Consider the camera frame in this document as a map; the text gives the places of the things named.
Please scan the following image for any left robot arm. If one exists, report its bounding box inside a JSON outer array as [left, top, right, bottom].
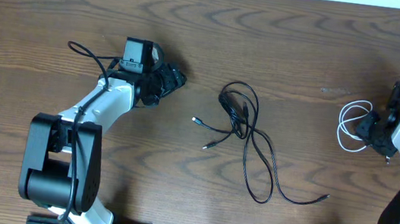
[[18, 37, 187, 224]]

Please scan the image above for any thin black USB cable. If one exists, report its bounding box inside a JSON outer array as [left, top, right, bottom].
[[182, 88, 342, 210]]

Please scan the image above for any white USB cable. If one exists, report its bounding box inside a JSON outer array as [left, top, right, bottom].
[[334, 96, 375, 156]]

